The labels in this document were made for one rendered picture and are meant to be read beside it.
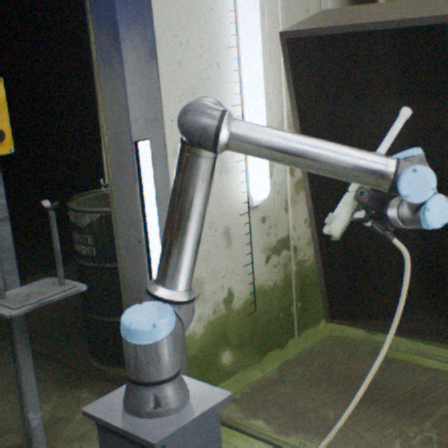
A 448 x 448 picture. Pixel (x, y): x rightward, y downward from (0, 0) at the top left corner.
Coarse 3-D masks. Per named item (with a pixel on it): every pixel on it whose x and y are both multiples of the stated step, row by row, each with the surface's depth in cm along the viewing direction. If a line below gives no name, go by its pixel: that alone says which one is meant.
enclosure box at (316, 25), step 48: (432, 0) 226; (288, 48) 239; (336, 48) 262; (384, 48) 251; (432, 48) 242; (336, 96) 271; (384, 96) 260; (432, 96) 250; (432, 144) 258; (336, 192) 280; (384, 192) 279; (336, 240) 284; (384, 240) 290; (432, 240) 277; (336, 288) 288; (384, 288) 297; (432, 288) 287; (432, 336) 257
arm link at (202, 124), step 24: (192, 120) 170; (216, 120) 167; (240, 120) 170; (192, 144) 174; (216, 144) 168; (240, 144) 168; (264, 144) 167; (288, 144) 166; (312, 144) 166; (336, 144) 167; (312, 168) 168; (336, 168) 166; (360, 168) 165; (384, 168) 164; (408, 168) 163; (408, 192) 163; (432, 192) 163
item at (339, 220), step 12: (408, 108) 214; (396, 120) 214; (396, 132) 213; (384, 144) 212; (348, 192) 209; (348, 204) 206; (336, 216) 206; (348, 216) 206; (324, 228) 208; (336, 228) 205; (372, 228) 212; (384, 228) 212
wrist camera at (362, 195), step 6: (360, 186) 197; (360, 192) 196; (366, 192) 196; (372, 192) 196; (354, 198) 196; (360, 198) 196; (366, 198) 196; (372, 198) 195; (378, 198) 195; (384, 198) 195; (366, 204) 195; (372, 204) 195; (378, 204) 195; (384, 204) 195; (378, 210) 195; (384, 210) 194
